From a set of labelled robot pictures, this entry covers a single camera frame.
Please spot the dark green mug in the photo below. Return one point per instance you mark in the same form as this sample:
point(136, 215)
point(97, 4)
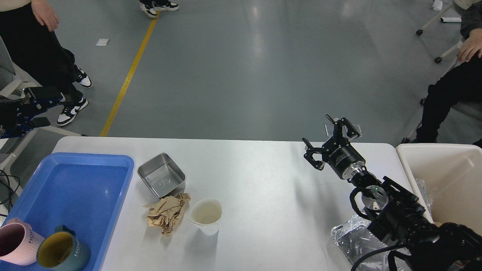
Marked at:
point(63, 251)

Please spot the square stainless steel container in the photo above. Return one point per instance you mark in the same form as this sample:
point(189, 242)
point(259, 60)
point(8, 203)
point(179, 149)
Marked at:
point(162, 176)

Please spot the white side table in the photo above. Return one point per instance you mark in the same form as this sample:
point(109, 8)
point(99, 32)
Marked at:
point(8, 151)

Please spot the pink ribbed mug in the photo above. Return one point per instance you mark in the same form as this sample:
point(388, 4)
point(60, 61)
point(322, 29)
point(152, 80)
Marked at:
point(19, 243)

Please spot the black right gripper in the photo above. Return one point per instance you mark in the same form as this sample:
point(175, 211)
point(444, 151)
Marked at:
point(337, 151)

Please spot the aluminium foil tray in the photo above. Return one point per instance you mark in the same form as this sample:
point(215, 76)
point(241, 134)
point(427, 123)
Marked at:
point(355, 240)

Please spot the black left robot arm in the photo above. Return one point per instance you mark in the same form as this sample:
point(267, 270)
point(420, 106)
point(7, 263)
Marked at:
point(19, 116)

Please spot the crumpled brown paper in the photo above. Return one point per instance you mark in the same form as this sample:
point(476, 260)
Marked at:
point(167, 212)

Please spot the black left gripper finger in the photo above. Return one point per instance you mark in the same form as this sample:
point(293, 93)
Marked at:
point(38, 98)
point(38, 122)

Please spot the person in cream shirt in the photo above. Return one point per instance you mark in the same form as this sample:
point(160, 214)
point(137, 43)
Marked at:
point(28, 31)

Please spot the beige plastic bin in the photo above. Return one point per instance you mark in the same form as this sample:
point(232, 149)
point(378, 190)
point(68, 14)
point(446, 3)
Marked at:
point(448, 179)

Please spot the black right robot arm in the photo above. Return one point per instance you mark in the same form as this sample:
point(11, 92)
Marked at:
point(396, 217)

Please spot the white paper cup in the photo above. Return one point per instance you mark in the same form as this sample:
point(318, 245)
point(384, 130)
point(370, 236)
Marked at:
point(206, 214)

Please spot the grey white office chair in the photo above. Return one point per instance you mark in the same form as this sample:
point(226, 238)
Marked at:
point(13, 81)

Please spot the blue plastic tray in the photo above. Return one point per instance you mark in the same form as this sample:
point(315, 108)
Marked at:
point(83, 191)

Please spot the person with black white sneakers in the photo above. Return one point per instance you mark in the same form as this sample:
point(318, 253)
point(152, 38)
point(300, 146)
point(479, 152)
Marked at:
point(151, 7)

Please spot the seated person in black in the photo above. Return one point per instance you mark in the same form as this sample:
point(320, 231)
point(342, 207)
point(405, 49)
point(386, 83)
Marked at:
point(463, 82)

